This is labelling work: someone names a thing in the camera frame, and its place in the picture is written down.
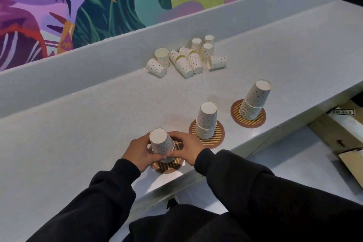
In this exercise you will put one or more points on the person's left thumb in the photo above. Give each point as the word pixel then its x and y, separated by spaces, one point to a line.
pixel 158 159

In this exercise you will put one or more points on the person's black clothing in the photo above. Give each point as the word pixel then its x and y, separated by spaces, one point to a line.
pixel 175 226

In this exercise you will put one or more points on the stack of dotted paper cups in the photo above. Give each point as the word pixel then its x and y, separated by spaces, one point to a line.
pixel 207 118
pixel 255 98
pixel 161 142

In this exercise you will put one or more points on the person's left hand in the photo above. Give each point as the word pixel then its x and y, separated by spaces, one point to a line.
pixel 136 154

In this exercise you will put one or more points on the person's right forearm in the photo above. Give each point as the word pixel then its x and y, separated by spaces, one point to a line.
pixel 269 196

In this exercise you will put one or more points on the flat cardboard piece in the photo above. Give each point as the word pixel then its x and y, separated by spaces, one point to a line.
pixel 353 165

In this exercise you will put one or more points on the person's right hand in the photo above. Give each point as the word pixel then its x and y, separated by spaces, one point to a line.
pixel 189 148

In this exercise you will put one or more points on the striped round brown coaster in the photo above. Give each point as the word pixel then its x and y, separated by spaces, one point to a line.
pixel 217 138
pixel 166 167
pixel 256 122

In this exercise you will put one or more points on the cardboard box with white label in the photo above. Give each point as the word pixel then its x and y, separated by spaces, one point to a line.
pixel 337 125

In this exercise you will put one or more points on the person's left forearm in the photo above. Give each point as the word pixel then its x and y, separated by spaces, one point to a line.
pixel 96 202

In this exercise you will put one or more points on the loose dotted paper cups group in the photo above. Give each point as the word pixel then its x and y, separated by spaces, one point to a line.
pixel 184 64

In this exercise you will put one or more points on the person's right thumb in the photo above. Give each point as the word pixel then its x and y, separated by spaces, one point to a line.
pixel 173 154

